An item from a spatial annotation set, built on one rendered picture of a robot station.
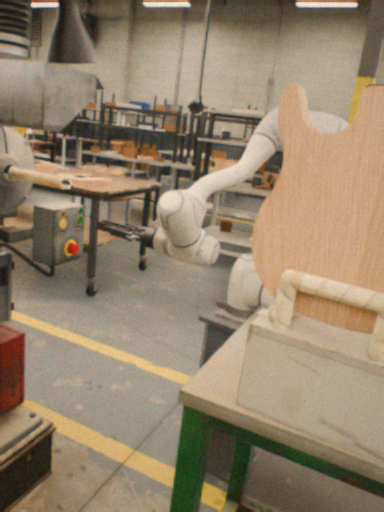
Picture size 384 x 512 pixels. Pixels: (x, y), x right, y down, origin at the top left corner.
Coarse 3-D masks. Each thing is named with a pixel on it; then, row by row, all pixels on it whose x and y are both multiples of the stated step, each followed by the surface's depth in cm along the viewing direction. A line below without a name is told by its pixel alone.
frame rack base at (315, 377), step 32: (256, 320) 80; (256, 352) 79; (288, 352) 76; (320, 352) 73; (352, 352) 72; (256, 384) 80; (288, 384) 77; (320, 384) 74; (352, 384) 72; (288, 416) 78; (320, 416) 75; (352, 416) 72; (352, 448) 73
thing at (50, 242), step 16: (48, 208) 144; (64, 208) 147; (48, 224) 145; (48, 240) 146; (64, 240) 150; (80, 240) 158; (48, 256) 148; (64, 256) 152; (80, 256) 160; (48, 272) 155
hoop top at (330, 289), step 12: (288, 276) 75; (300, 276) 74; (312, 276) 74; (300, 288) 74; (312, 288) 73; (324, 288) 72; (336, 288) 71; (348, 288) 71; (360, 288) 70; (336, 300) 72; (348, 300) 70; (360, 300) 69; (372, 300) 69
